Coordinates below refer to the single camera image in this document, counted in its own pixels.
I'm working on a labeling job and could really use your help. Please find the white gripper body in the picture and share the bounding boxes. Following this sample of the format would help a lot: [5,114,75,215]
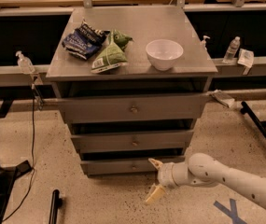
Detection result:
[158,162,179,189]

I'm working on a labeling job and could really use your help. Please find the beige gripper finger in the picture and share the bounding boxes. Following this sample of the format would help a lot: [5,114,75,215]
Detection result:
[145,184,166,204]
[148,158,163,170]

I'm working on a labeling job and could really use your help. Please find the grey bottom drawer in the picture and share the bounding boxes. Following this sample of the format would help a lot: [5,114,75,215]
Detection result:
[79,155,187,176]

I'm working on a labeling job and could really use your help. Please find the grey drawer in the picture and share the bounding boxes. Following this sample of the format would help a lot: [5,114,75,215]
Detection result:
[71,130,193,153]
[58,93,209,123]
[79,155,187,176]

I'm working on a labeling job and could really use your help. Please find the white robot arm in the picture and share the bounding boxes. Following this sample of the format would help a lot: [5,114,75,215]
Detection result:
[145,153,266,210]

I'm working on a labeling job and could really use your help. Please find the grey top drawer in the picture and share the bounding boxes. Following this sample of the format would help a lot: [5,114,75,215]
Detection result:
[58,93,209,123]

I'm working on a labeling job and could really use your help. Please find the grey middle drawer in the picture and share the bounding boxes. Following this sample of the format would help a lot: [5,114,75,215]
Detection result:
[71,130,193,153]

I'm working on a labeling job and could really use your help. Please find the grey drawer cabinet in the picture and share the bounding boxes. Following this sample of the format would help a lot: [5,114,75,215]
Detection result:
[47,6,217,162]

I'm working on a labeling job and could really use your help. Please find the black bar on floor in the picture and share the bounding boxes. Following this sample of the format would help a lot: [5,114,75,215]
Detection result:
[49,189,63,224]

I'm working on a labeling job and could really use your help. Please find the white bowl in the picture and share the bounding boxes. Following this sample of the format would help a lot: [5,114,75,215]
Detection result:
[146,39,184,71]

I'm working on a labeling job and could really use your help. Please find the green chip bag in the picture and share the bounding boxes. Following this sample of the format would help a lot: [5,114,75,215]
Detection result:
[91,39,128,74]

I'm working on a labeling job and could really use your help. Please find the small pump bottle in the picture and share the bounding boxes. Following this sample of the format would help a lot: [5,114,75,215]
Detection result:
[201,35,210,51]

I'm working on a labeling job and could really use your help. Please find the green plush toy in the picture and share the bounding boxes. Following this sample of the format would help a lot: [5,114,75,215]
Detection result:
[108,29,133,50]

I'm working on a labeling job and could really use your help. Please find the clear water bottle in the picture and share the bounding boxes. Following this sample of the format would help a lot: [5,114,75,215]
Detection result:
[223,36,240,63]

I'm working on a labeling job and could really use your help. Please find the white wipes packet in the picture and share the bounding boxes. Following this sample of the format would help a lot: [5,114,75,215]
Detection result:
[237,49,254,75]

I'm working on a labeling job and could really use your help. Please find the blue chip bag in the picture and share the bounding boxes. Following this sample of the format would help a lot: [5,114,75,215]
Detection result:
[62,21,109,61]

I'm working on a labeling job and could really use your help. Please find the hand sanitizer pump bottle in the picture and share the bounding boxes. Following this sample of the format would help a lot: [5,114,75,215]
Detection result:
[16,50,35,75]

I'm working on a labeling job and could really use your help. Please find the folded cloth on rail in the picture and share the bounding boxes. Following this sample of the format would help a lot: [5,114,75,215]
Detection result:
[211,90,235,107]

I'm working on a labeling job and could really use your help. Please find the black cable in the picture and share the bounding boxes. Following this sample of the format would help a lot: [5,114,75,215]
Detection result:
[1,83,37,223]

